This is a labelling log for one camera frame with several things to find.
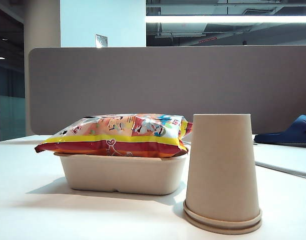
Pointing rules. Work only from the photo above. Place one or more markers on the grey ceiling air duct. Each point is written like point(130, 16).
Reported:
point(192, 30)

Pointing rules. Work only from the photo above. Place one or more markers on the shiny metal wall plate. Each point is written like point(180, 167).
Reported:
point(101, 40)

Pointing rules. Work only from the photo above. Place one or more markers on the flat white board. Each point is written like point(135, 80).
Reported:
point(288, 160)

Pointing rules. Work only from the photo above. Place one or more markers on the dark blue slipper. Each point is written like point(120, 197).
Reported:
point(293, 132)

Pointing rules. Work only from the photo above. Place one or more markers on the beige pulp food box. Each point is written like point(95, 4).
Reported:
point(117, 175)

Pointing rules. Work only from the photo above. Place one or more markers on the beige round column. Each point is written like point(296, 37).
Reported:
point(42, 25)

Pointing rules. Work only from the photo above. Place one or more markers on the upside-down brown paper cup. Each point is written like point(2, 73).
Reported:
point(221, 162)

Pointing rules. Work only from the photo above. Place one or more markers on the colourful chips bag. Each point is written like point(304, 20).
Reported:
point(105, 136)

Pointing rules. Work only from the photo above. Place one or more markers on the grey fabric desk divider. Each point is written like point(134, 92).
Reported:
point(142, 82)

